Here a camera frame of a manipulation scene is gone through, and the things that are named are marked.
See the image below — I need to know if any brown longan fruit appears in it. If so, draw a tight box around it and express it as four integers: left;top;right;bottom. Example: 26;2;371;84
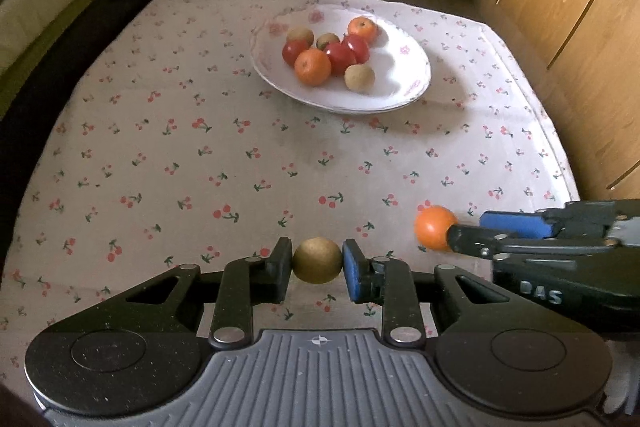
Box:
293;237;343;284

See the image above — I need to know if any orange tangerine with stem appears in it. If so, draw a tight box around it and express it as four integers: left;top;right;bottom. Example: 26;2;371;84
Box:
347;16;378;44

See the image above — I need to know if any smooth orange tangerine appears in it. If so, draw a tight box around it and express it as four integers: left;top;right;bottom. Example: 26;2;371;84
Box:
413;206;458;251

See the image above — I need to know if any dark brown longan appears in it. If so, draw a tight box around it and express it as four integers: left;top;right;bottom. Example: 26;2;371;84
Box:
286;26;314;46

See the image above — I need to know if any round red tomato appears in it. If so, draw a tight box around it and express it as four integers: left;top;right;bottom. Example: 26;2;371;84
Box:
281;39;309;67

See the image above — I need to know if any white floral plate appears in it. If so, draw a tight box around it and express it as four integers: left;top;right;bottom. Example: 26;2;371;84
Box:
250;4;432;115

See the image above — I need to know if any red plum tomato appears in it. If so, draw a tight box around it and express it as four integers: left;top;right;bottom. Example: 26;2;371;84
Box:
324;42;357;76
342;35;370;64

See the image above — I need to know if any cherry print tablecloth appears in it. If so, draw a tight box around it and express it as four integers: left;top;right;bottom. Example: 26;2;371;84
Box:
1;0;578;394

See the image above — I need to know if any pale longan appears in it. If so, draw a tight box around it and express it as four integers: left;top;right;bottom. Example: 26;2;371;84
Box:
316;32;341;51
344;64;376;93

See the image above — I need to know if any wooden wardrobe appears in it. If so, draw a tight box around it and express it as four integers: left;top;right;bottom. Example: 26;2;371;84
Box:
477;0;639;199

